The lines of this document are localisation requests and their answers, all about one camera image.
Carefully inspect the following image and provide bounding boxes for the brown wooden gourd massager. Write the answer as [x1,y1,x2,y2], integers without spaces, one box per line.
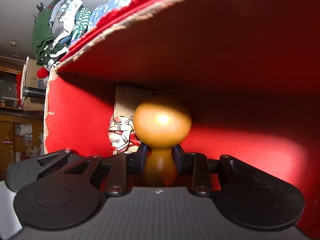
[133,98,191,186]

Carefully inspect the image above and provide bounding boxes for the red white knotted charm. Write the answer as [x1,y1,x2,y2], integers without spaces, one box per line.
[108,116,141,155]

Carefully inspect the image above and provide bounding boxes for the red cardboard box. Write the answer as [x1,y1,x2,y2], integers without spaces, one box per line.
[44,0,319,239]

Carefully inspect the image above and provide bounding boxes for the pile of hanging clothes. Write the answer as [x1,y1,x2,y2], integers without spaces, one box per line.
[32,0,92,71]

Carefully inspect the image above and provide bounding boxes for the blue white patterned cloth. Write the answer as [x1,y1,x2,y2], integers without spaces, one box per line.
[87,0,132,31]

